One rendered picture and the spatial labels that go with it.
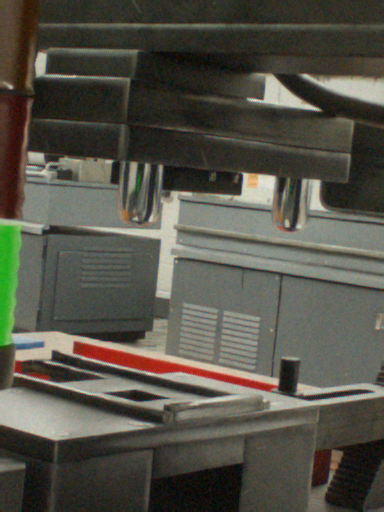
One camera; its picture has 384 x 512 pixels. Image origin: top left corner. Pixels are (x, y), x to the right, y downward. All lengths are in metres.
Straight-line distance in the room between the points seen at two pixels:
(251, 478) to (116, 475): 0.10
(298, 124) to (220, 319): 5.91
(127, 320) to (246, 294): 1.76
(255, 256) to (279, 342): 0.44
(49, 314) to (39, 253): 0.36
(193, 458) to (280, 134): 0.17
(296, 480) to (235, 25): 0.26
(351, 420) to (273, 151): 0.22
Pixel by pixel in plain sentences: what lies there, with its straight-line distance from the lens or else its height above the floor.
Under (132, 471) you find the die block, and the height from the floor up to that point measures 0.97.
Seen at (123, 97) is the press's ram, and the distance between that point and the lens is 0.57.
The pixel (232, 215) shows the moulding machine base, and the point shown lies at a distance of 6.52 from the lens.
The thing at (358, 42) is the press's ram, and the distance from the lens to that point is 0.54.
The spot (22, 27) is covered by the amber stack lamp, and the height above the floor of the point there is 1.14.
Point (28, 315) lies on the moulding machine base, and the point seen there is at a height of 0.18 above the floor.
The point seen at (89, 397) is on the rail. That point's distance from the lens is 0.65.
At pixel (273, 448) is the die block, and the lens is 0.68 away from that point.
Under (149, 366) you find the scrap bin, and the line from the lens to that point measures 0.99.
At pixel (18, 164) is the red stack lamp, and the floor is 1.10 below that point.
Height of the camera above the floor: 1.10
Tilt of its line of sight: 4 degrees down
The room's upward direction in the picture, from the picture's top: 6 degrees clockwise
